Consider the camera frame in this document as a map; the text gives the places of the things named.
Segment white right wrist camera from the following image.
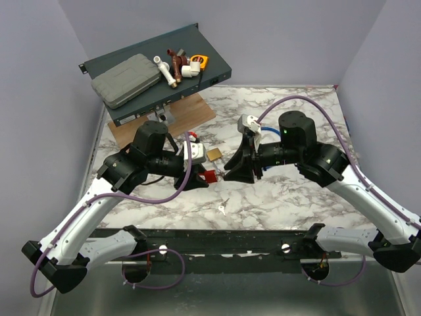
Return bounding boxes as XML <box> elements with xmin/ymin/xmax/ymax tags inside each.
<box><xmin>237</xmin><ymin>114</ymin><xmax>261</xmax><ymax>149</ymax></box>

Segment silver keys on table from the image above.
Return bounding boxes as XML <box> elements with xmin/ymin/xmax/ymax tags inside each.
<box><xmin>218</xmin><ymin>198</ymin><xmax>230</xmax><ymax>216</ymax></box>

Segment dark teal rack shelf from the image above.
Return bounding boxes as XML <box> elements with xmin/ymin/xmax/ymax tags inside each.
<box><xmin>79</xmin><ymin>24</ymin><xmax>232</xmax><ymax>126</ymax></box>

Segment blue cable lock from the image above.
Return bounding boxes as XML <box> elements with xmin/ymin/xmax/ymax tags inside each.
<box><xmin>261</xmin><ymin>126</ymin><xmax>281</xmax><ymax>171</ymax></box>

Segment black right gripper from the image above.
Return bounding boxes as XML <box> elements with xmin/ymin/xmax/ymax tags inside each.
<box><xmin>223</xmin><ymin>134</ymin><xmax>301</xmax><ymax>184</ymax></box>

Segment metal shelf stand bracket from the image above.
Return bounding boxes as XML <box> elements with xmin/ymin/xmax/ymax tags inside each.
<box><xmin>147</xmin><ymin>109</ymin><xmax>176</xmax><ymax>126</ymax></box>

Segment brown pipe valve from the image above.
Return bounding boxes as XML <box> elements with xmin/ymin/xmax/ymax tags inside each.
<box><xmin>167</xmin><ymin>49</ymin><xmax>189</xmax><ymax>83</ymax></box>

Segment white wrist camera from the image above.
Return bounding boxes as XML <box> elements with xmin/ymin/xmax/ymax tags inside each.
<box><xmin>183</xmin><ymin>132</ymin><xmax>207</xmax><ymax>171</ymax></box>
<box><xmin>237</xmin><ymin>114</ymin><xmax>261</xmax><ymax>149</ymax></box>

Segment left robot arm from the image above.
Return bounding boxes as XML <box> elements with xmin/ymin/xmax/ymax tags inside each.
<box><xmin>22</xmin><ymin>121</ymin><xmax>208</xmax><ymax>298</ymax></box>

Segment wooden board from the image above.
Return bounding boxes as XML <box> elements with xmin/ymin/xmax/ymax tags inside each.
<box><xmin>108</xmin><ymin>93</ymin><xmax>216</xmax><ymax>148</ymax></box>

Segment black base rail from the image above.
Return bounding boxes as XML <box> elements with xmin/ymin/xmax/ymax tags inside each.
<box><xmin>88</xmin><ymin>228</ymin><xmax>343</xmax><ymax>274</ymax></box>

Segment white pvc elbow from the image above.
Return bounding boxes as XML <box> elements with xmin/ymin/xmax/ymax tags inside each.
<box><xmin>181</xmin><ymin>61</ymin><xmax>201</xmax><ymax>78</ymax></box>

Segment grey plastic tool case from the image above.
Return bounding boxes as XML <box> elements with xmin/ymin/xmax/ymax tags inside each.
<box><xmin>91</xmin><ymin>54</ymin><xmax>161</xmax><ymax>109</ymax></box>

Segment brass padlock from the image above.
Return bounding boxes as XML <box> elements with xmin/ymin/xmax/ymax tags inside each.
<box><xmin>207</xmin><ymin>148</ymin><xmax>222</xmax><ymax>161</ymax></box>

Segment red cable seal lock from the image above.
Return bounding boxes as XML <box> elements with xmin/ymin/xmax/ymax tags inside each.
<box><xmin>200</xmin><ymin>170</ymin><xmax>218</xmax><ymax>184</ymax></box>

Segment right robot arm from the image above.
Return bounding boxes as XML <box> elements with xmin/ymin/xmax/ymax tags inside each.
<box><xmin>224</xmin><ymin>111</ymin><xmax>420</xmax><ymax>273</ymax></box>

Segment white pvc pipe fitting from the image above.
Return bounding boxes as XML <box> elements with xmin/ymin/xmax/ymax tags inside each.
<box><xmin>153</xmin><ymin>55</ymin><xmax>177</xmax><ymax>88</ymax></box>

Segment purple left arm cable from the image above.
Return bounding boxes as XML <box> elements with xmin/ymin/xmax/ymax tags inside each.
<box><xmin>30</xmin><ymin>131</ymin><xmax>195</xmax><ymax>298</ymax></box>

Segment yellow tape measure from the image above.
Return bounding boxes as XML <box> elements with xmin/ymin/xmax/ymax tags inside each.
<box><xmin>190</xmin><ymin>55</ymin><xmax>209</xmax><ymax>71</ymax></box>

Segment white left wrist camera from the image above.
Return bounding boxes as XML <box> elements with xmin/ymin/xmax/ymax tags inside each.
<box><xmin>183</xmin><ymin>132</ymin><xmax>207</xmax><ymax>171</ymax></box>

